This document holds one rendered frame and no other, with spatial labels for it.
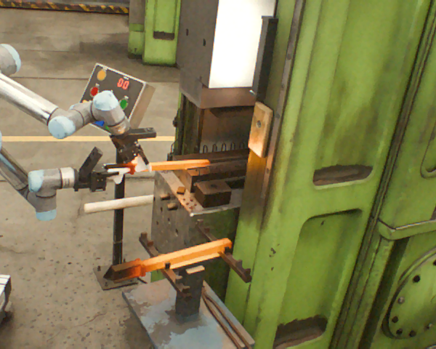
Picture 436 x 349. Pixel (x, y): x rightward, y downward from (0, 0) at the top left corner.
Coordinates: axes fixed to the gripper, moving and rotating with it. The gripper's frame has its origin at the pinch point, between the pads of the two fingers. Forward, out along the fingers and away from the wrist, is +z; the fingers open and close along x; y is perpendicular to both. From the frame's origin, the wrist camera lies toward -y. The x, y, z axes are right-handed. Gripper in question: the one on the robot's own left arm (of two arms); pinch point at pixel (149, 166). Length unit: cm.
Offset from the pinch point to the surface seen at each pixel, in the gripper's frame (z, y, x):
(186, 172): 10.1, -11.5, 2.5
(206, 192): 10.5, -12.4, 18.8
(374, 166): 19, -67, 47
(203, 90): -20.9, -29.9, 7.8
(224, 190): 14.2, -19.0, 19.1
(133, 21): 120, -109, -480
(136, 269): -8, 22, 53
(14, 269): 66, 89, -81
